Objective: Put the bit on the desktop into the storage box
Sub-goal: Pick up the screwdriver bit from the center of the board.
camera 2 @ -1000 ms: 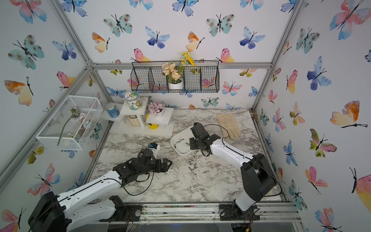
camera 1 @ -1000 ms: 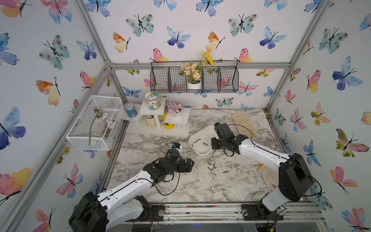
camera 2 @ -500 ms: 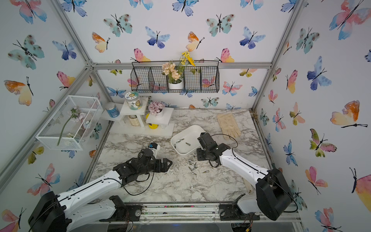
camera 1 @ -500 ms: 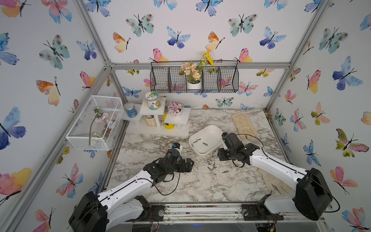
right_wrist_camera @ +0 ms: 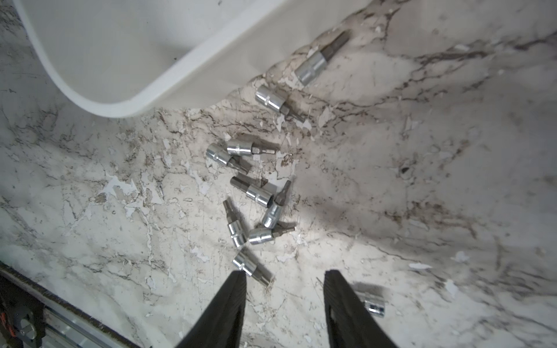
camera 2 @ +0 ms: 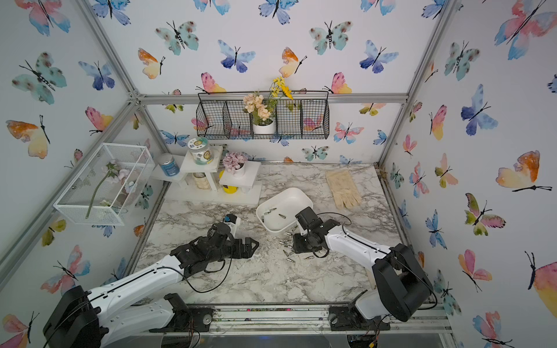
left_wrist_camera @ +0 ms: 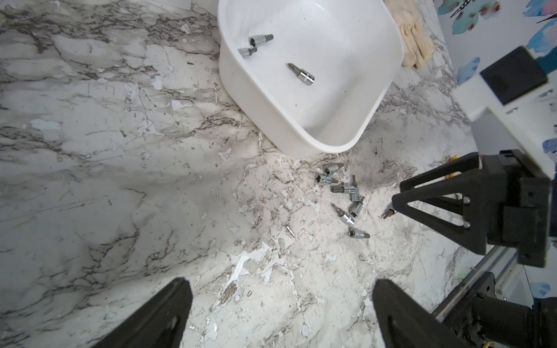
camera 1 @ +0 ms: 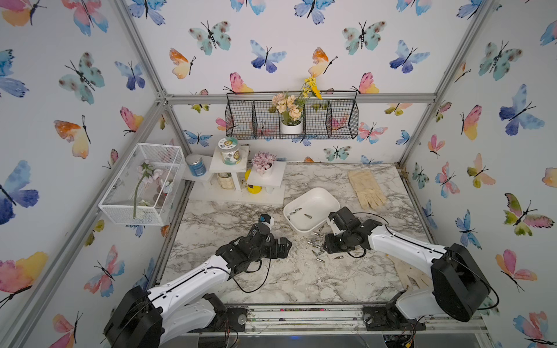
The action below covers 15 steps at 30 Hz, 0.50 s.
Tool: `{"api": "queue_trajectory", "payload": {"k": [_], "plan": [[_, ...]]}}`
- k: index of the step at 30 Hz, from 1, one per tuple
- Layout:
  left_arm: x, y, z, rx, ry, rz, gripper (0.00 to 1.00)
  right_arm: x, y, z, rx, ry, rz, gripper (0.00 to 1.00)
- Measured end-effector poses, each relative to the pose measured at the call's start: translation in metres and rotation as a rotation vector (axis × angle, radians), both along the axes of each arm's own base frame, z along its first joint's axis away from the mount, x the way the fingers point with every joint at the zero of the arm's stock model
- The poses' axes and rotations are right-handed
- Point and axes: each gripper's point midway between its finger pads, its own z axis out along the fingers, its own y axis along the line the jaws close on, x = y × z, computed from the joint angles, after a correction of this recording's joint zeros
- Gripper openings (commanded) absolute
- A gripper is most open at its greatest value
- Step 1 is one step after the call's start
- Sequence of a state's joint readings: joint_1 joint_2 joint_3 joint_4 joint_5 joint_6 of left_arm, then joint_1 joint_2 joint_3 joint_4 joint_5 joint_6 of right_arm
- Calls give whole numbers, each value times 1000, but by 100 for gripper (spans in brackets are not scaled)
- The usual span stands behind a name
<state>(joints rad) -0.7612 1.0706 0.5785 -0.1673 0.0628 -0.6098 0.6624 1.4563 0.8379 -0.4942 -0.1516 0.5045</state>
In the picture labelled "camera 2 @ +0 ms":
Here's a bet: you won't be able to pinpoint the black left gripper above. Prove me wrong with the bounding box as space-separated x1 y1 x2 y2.
208 238 261 265

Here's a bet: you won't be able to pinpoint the white plastic storage box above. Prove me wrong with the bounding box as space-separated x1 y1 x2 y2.
256 188 313 234

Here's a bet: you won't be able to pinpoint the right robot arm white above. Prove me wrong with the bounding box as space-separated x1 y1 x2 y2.
293 207 434 322

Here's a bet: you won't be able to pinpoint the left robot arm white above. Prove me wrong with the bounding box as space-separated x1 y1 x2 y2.
43 216 259 347

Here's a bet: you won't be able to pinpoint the beige work glove far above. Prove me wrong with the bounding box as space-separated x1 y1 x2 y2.
326 169 362 210

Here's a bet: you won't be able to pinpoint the yellow plastic bottle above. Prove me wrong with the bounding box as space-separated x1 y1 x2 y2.
219 170 238 194

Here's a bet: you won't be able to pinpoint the white tiered wooden shelf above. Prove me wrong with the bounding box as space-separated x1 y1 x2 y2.
151 146 263 206

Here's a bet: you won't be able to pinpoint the cream bubble pot with succulent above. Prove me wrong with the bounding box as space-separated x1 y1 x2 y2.
192 173 211 190

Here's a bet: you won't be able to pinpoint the white pot pink flowers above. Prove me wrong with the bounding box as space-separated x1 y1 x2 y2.
223 152 248 177

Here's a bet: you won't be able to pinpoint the green lidded jar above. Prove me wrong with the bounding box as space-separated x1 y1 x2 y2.
187 136 213 165

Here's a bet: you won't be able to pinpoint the blue can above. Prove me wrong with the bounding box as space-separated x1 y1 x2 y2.
157 153 180 177

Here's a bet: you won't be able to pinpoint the white pot flower bouquet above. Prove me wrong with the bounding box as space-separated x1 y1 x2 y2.
243 76 294 135

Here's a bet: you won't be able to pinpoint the artificial pink flower stem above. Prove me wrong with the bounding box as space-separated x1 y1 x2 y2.
85 159 131 219

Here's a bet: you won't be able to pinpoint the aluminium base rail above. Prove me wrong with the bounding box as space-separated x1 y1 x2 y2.
151 303 452 336

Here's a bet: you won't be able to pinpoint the black wire wall basket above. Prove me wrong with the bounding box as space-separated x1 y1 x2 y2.
196 90 330 141

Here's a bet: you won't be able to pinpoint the white wire mesh box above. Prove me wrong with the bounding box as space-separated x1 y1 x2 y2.
53 143 155 226

